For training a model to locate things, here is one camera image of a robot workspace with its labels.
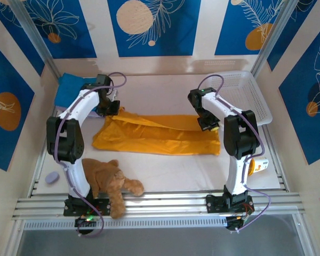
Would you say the white plastic perforated basket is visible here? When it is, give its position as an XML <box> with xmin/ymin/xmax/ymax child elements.
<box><xmin>207</xmin><ymin>70</ymin><xmax>273</xmax><ymax>127</ymax></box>

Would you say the orange t-shirt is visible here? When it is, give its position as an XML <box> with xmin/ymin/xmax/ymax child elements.
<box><xmin>92</xmin><ymin>106</ymin><xmax>221</xmax><ymax>157</ymax></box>

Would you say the blue folded t-shirt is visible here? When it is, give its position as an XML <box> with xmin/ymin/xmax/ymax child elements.
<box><xmin>55</xmin><ymin>72</ymin><xmax>97</xmax><ymax>107</ymax></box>

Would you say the white cup with orange lid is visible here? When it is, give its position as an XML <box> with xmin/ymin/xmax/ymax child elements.
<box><xmin>246</xmin><ymin>156</ymin><xmax>269</xmax><ymax>177</ymax></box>

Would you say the brown teddy bear plush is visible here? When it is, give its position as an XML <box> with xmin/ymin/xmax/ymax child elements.
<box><xmin>81</xmin><ymin>158</ymin><xmax>145</xmax><ymax>221</ymax></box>

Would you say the lavender oval soap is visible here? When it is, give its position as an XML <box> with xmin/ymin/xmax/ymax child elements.
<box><xmin>44</xmin><ymin>172</ymin><xmax>61</xmax><ymax>185</ymax></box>

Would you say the black right controller box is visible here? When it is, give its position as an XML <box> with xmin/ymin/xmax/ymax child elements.
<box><xmin>226</xmin><ymin>215</ymin><xmax>253</xmax><ymax>230</ymax></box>

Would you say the black controller box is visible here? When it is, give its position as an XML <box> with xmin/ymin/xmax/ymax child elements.
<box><xmin>226</xmin><ymin>215</ymin><xmax>253</xmax><ymax>230</ymax></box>
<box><xmin>74</xmin><ymin>216</ymin><xmax>98</xmax><ymax>228</ymax></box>

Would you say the black left controller box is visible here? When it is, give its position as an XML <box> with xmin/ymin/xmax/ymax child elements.
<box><xmin>74</xmin><ymin>216</ymin><xmax>98</xmax><ymax>228</ymax></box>

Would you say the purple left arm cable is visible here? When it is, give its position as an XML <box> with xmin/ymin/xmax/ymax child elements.
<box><xmin>54</xmin><ymin>71</ymin><xmax>128</xmax><ymax>238</ymax></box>

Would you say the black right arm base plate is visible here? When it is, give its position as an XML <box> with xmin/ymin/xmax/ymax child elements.
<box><xmin>205</xmin><ymin>194</ymin><xmax>254</xmax><ymax>214</ymax></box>

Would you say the aluminium front rail frame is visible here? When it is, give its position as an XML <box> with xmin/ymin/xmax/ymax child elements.
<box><xmin>12</xmin><ymin>189</ymin><xmax>307</xmax><ymax>221</ymax></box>

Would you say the aluminium corner post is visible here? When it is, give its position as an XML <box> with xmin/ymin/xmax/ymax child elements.
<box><xmin>8</xmin><ymin>0</ymin><xmax>61</xmax><ymax>78</ymax></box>
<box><xmin>249</xmin><ymin>0</ymin><xmax>297</xmax><ymax>79</ymax></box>

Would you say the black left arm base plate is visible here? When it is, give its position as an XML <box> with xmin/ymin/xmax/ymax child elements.
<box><xmin>63</xmin><ymin>197</ymin><xmax>110</xmax><ymax>217</ymax></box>

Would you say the slotted grey cable duct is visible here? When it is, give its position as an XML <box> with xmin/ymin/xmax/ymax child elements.
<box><xmin>23</xmin><ymin>216</ymin><xmax>229</xmax><ymax>230</ymax></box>

